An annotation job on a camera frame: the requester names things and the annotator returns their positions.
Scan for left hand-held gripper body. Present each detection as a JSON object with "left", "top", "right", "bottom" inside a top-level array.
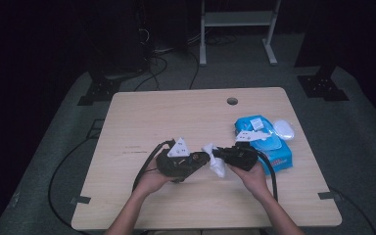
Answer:
[{"left": 156, "top": 137, "right": 191, "bottom": 179}]

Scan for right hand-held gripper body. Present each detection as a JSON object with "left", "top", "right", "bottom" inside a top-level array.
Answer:
[{"left": 223, "top": 130, "right": 271, "bottom": 172}]

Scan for white wet wipe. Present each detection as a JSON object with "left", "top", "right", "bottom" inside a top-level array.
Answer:
[{"left": 202, "top": 142, "right": 227, "bottom": 179}]

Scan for blue wet wipes pack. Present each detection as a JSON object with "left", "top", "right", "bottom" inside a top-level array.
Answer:
[{"left": 234, "top": 114, "right": 297, "bottom": 176}]

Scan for person's right hand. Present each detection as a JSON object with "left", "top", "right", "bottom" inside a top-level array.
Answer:
[{"left": 226, "top": 161, "right": 272, "bottom": 201}]

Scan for person's left hand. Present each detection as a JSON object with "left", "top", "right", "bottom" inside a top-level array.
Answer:
[{"left": 132, "top": 166, "right": 178, "bottom": 199}]

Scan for black tape strip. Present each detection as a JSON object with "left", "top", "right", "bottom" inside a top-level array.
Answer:
[
  {"left": 317, "top": 191, "right": 343, "bottom": 201},
  {"left": 70, "top": 195, "right": 92, "bottom": 207}
]

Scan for black stand base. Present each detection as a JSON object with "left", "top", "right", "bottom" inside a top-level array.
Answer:
[
  {"left": 76, "top": 76, "right": 122, "bottom": 107},
  {"left": 297, "top": 65, "right": 351, "bottom": 103}
]

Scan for white metal stand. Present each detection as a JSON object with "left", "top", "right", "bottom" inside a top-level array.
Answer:
[{"left": 199, "top": 0, "right": 282, "bottom": 67}]

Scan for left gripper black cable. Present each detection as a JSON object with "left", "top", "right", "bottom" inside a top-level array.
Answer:
[{"left": 131, "top": 139, "right": 177, "bottom": 193}]

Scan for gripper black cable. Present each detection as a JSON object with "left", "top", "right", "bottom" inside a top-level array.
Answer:
[
  {"left": 257, "top": 151, "right": 279, "bottom": 203},
  {"left": 131, "top": 139, "right": 177, "bottom": 193}
]

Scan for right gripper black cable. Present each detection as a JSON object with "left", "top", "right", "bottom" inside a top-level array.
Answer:
[{"left": 257, "top": 151, "right": 279, "bottom": 203}]

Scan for thin black floor cable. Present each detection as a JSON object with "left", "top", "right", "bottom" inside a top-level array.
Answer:
[{"left": 188, "top": 50, "right": 201, "bottom": 91}]

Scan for looped black floor cables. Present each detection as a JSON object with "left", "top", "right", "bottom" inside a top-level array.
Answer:
[{"left": 133, "top": 53, "right": 169, "bottom": 92}]

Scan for long black floor cable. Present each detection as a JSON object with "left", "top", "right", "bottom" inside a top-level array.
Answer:
[{"left": 47, "top": 137, "right": 96, "bottom": 235}]

